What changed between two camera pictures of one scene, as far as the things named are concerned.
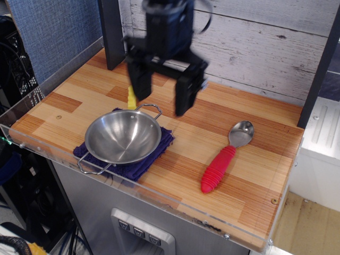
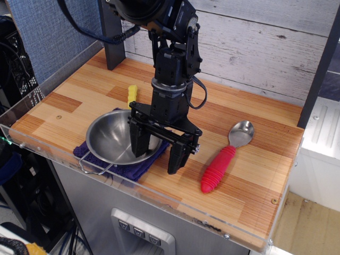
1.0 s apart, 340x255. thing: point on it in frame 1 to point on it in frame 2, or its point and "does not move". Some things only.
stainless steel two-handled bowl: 122,136 does not move
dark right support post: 322,66 does not move
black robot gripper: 167,44 to 168,114
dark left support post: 110,14 does not move
